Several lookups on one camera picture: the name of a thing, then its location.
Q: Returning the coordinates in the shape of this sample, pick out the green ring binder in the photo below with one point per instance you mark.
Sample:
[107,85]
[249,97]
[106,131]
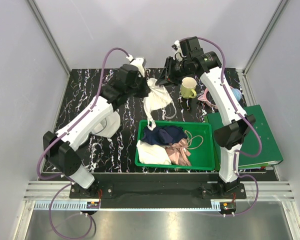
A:
[270,153]

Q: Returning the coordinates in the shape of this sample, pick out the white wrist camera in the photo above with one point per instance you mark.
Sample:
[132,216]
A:
[139,62]
[178,54]

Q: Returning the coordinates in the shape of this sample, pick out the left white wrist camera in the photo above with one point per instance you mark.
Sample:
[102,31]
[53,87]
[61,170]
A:
[139,62]

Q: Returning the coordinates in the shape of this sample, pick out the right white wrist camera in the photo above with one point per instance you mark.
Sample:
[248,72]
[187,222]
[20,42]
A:
[178,54]

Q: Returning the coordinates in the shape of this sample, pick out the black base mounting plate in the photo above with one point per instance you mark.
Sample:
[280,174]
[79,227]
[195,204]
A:
[156,191]

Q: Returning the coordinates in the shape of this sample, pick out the yellow mug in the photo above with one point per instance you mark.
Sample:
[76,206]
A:
[188,88]

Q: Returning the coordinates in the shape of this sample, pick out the pink cat ear headphones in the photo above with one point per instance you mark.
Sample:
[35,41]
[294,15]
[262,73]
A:
[207,98]

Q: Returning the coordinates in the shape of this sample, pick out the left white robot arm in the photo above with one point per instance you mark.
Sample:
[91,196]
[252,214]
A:
[98,118]

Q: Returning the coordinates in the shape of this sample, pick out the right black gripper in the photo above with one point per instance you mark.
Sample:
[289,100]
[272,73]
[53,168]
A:
[167,75]

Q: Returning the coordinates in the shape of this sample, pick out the cream white garment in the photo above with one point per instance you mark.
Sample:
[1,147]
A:
[152,154]

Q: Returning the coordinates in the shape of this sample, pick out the white mesh laundry bag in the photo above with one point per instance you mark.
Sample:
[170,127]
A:
[107,127]

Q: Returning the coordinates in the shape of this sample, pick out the green plastic bin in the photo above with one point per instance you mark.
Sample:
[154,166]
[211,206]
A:
[202,158]

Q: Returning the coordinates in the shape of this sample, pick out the navy blue garment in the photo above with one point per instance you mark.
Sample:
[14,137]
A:
[163,135]

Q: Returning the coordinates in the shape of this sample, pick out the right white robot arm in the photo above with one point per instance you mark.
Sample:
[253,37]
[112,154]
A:
[236,122]

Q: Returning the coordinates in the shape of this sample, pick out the pink satin garment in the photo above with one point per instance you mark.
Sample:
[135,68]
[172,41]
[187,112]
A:
[179,152]

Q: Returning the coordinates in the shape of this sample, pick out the white bra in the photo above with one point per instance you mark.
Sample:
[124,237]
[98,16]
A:
[158,98]

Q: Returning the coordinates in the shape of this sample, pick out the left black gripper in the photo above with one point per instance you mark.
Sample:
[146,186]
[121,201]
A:
[145,88]

